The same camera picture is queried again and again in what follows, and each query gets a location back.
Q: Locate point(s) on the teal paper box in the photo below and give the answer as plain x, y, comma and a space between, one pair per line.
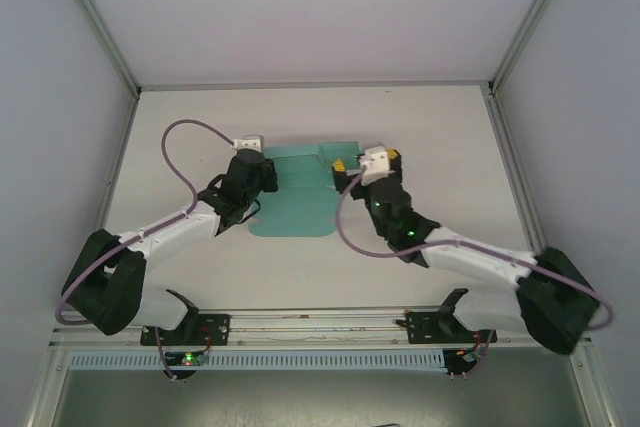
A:
295, 212

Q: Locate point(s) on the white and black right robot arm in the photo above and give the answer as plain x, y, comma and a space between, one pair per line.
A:
475, 267

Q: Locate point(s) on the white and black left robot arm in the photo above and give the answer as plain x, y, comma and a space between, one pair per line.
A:
170, 237

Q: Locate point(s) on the small circuit board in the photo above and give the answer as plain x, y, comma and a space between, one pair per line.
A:
467, 356

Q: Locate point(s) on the circuit board with green light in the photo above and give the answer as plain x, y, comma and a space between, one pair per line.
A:
180, 359

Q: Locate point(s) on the aluminium table side rail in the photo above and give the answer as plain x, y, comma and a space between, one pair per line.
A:
507, 147
127, 122

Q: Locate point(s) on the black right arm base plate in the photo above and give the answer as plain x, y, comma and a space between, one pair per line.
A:
422, 329

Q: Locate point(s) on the aluminium mounting rail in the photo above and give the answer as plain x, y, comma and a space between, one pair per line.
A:
310, 324

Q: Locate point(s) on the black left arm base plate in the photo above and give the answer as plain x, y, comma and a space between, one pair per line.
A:
217, 322

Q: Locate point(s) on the aluminium frame post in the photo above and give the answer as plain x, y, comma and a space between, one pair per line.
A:
97, 17
535, 17

